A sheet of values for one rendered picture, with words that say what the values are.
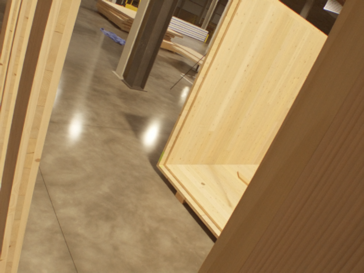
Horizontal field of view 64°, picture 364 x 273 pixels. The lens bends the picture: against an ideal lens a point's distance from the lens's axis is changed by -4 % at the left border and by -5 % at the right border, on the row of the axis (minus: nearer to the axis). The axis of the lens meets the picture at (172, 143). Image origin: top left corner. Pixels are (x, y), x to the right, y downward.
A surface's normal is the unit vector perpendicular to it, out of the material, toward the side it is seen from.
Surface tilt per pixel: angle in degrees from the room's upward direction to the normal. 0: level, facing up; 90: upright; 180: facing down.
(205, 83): 90
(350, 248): 90
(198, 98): 90
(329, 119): 90
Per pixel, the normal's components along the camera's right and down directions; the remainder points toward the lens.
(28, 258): 0.38, -0.84
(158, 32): 0.52, 0.55
